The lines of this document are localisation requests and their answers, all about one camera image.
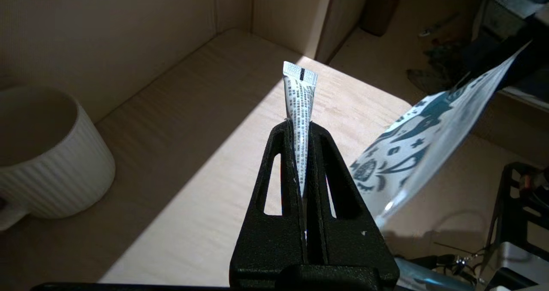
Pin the white ribbed ceramic mug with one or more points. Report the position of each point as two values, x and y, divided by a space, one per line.
55 175

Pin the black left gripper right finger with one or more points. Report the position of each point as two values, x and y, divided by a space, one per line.
347 244

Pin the white floral zip pouch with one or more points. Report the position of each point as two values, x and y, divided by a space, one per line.
407 153

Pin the brown wooden bin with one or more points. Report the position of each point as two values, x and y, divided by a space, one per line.
381 7

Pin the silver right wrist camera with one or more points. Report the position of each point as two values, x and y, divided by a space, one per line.
523 3

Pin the black metal frame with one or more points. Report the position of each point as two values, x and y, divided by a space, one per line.
504 205

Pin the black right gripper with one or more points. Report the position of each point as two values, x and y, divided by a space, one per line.
536 68

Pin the small white stick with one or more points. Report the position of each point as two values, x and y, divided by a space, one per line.
300 106

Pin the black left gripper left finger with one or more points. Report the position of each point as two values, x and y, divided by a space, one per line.
268 239

